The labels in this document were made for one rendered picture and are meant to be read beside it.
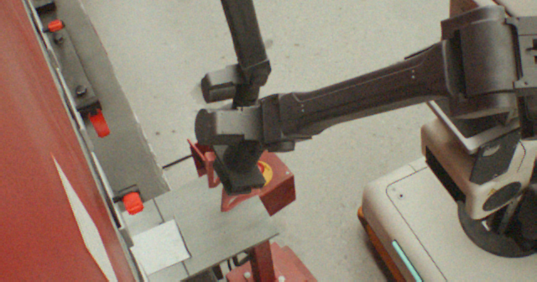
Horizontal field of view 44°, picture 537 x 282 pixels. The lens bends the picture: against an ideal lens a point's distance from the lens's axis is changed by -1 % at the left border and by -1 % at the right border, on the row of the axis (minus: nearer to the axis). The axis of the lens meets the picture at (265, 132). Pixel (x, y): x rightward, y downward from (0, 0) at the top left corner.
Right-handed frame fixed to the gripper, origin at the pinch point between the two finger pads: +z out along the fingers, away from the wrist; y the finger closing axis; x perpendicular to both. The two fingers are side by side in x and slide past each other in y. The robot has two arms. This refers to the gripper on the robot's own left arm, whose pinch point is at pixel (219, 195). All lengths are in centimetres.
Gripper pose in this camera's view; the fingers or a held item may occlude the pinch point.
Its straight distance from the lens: 118.9
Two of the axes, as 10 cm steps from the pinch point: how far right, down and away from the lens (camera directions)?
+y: 4.4, 7.2, -5.4
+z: -3.9, 7.0, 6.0
